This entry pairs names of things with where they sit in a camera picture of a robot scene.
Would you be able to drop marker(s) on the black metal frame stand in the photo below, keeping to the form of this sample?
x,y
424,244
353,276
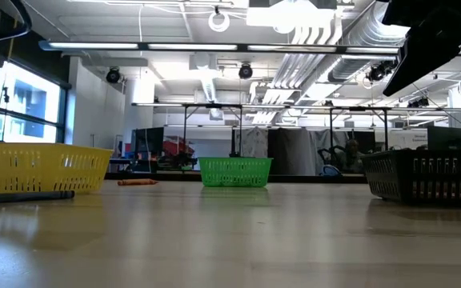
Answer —
x,y
386,128
185,128

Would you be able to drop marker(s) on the black table frame rail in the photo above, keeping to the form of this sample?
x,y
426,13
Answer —
x,y
166,176

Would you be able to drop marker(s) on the white cabinet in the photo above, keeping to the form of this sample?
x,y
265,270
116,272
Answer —
x,y
406,140

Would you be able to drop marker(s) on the light grey curtain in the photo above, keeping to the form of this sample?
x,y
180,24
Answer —
x,y
254,142

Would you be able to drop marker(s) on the black plastic basket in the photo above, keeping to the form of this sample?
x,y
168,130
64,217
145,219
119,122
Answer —
x,y
434,178

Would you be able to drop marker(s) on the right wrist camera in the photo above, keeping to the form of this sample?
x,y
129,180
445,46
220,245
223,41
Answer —
x,y
396,12

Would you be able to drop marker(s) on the blue and white object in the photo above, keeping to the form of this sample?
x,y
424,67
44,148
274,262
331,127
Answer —
x,y
329,171

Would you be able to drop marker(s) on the red object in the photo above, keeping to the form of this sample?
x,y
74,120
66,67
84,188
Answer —
x,y
174,147

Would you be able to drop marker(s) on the black monitor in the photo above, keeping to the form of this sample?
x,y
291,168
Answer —
x,y
448,138
150,140

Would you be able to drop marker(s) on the green plastic basket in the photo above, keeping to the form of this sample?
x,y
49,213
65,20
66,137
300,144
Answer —
x,y
234,172

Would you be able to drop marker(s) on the large window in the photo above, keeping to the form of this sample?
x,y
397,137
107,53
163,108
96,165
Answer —
x,y
34,104

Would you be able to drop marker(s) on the dark grey curtain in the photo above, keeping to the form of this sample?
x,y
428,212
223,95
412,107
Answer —
x,y
290,152

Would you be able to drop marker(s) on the overhead bar with light strips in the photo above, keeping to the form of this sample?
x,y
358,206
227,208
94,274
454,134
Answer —
x,y
242,47

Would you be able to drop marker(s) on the black track spotlight cluster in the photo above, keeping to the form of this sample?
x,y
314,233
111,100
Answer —
x,y
376,73
418,102

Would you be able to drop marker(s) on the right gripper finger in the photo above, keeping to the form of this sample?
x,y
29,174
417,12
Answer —
x,y
434,44

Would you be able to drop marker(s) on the yellow plastic basket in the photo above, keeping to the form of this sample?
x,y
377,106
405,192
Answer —
x,y
34,168

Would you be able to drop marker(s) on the blue crayon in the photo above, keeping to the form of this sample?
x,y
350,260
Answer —
x,y
26,197

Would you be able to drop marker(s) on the person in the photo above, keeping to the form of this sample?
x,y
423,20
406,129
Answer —
x,y
352,150

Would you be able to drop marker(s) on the orange crayon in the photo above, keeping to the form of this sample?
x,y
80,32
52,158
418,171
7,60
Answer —
x,y
136,182

